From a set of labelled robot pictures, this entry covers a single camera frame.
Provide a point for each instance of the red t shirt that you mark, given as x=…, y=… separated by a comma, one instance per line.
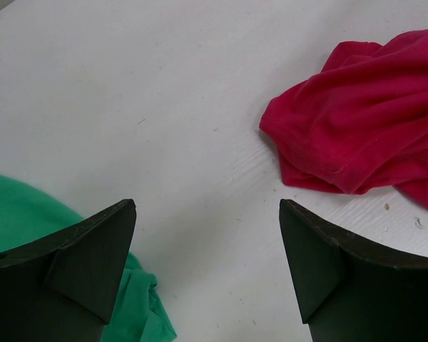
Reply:
x=360, y=123

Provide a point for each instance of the green t shirt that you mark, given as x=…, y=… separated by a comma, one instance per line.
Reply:
x=27, y=214

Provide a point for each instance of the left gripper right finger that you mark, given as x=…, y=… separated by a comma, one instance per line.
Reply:
x=350, y=288

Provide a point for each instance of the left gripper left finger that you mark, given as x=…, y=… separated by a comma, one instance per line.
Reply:
x=63, y=287

